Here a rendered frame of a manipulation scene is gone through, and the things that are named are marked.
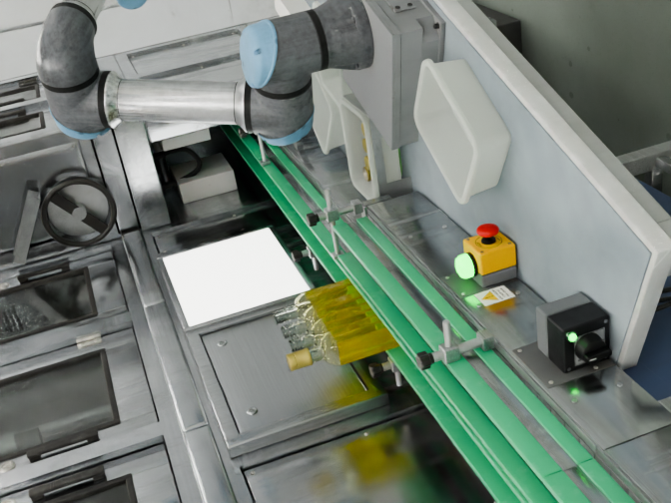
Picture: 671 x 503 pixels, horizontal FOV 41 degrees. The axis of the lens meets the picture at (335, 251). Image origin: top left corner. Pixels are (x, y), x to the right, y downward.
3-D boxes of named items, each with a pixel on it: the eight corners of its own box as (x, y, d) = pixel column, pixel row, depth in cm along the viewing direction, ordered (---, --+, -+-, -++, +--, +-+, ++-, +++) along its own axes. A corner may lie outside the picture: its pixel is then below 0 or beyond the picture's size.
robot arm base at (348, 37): (341, -23, 176) (294, -11, 174) (371, 8, 165) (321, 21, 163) (347, 47, 186) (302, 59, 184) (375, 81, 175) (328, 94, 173)
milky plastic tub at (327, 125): (333, 98, 252) (304, 106, 250) (340, 49, 232) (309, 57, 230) (354, 150, 246) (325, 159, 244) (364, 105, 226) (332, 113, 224)
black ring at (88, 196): (123, 230, 273) (52, 250, 269) (104, 166, 263) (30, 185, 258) (125, 236, 269) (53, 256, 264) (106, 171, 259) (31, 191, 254)
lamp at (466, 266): (467, 269, 165) (452, 273, 164) (465, 248, 163) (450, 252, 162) (478, 279, 161) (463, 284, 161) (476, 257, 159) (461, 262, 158)
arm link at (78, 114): (310, 95, 172) (29, 87, 176) (313, 152, 184) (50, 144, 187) (315, 55, 180) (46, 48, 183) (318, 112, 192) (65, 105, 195)
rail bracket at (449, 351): (487, 338, 151) (413, 362, 148) (484, 300, 147) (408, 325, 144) (499, 350, 147) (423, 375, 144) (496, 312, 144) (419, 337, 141)
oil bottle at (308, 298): (384, 287, 202) (295, 316, 197) (381, 266, 199) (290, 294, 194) (394, 299, 197) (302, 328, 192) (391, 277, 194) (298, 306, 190)
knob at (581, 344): (600, 353, 137) (613, 364, 134) (574, 362, 136) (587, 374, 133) (600, 328, 135) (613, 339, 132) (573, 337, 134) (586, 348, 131)
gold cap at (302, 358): (314, 365, 176) (293, 372, 175) (310, 363, 180) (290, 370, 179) (309, 347, 176) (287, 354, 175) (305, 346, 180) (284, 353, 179)
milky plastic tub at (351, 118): (383, 174, 221) (350, 184, 219) (371, 86, 211) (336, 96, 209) (411, 200, 206) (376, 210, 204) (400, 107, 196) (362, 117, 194)
